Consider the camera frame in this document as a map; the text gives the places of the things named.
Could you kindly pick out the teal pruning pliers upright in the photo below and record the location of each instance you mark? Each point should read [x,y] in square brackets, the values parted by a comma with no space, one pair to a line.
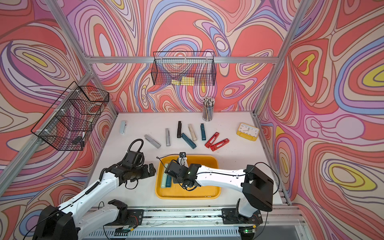
[203,132]

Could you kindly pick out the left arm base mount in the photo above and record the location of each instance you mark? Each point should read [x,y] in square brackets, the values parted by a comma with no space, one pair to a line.
[126,216]

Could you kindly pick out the black wire basket back wall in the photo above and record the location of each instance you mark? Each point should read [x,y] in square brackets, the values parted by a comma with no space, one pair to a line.
[168,65]

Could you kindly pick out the black wire basket wall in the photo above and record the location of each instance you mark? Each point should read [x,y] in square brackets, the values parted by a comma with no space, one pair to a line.
[69,122]
[168,65]

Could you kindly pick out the black wire basket left wall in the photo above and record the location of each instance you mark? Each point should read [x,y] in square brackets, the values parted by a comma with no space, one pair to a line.
[69,122]

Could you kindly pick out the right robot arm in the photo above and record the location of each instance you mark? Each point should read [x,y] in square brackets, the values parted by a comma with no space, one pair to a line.
[257,187]

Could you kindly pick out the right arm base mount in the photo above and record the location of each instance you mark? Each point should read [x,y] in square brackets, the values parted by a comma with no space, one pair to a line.
[231,216]

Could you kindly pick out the grey pruning pliers upright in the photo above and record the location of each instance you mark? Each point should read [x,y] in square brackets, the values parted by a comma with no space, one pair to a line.
[168,142]

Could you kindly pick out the grey pruning pliers angled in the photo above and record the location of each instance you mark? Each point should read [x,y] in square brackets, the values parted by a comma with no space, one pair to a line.
[152,141]

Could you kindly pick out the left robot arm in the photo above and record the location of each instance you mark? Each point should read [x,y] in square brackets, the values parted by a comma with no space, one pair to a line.
[71,219]

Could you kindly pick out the black pruning pliers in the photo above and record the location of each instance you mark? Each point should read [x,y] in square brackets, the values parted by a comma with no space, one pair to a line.
[179,129]

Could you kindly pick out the yellow sticky notes in basket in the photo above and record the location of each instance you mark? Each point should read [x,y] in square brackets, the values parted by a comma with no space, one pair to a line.
[183,81]

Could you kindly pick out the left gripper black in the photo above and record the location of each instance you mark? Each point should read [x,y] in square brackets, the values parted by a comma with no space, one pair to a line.
[146,173]

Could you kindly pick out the dark teal pruning pliers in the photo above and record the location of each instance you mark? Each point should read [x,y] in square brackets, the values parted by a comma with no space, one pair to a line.
[169,182]

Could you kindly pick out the pencil holder cup with pencils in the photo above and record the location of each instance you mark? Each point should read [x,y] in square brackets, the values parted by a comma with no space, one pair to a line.
[208,108]

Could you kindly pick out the yellow alarm clock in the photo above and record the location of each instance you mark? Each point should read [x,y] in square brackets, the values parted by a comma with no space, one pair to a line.
[248,132]

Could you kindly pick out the light blue-grey pliers far left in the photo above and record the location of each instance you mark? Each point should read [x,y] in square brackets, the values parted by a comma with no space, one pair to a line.
[123,127]

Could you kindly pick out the beige pruning pliers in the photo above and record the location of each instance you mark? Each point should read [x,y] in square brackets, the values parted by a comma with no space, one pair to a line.
[192,132]

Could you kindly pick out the aluminium front rail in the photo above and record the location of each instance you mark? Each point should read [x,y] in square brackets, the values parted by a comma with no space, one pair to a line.
[206,223]

